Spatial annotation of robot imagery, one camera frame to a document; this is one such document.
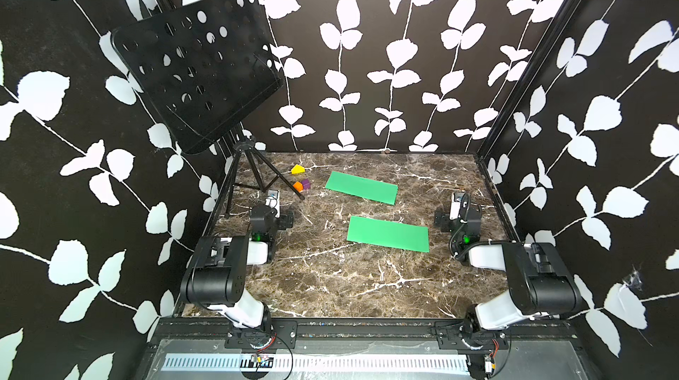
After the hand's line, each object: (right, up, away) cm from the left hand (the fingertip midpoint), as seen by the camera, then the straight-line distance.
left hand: (277, 201), depth 95 cm
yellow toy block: (+4, +12, +19) cm, 23 cm away
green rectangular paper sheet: (+36, +4, +13) cm, 38 cm away
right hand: (+64, -1, 0) cm, 64 cm away
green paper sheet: (+42, -12, +1) cm, 44 cm away
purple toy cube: (+9, +6, +13) cm, 17 cm away
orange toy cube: (+6, +5, +11) cm, 14 cm away
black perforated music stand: (-54, +69, +46) cm, 99 cm away
